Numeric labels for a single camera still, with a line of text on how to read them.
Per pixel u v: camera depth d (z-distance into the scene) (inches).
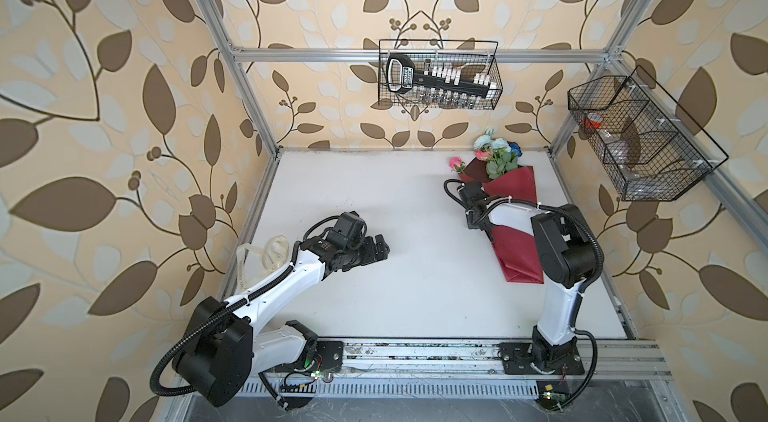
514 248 35.0
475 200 31.4
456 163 44.1
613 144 27.6
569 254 20.3
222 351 15.9
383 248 29.8
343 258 24.8
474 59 35.9
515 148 45.0
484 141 45.3
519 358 28.5
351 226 25.8
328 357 29.1
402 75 34.0
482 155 45.5
